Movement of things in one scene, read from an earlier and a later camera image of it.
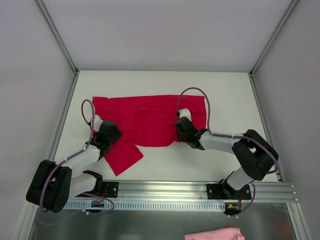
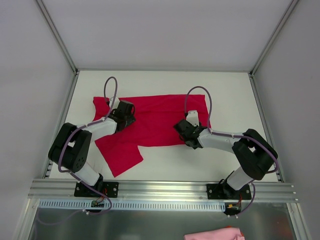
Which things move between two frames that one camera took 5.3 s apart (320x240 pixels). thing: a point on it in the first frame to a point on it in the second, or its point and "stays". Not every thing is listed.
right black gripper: x=182 y=128 stays
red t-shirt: x=144 y=121 stays
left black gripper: x=99 y=135 to x=128 y=119
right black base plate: x=222 y=191 stays
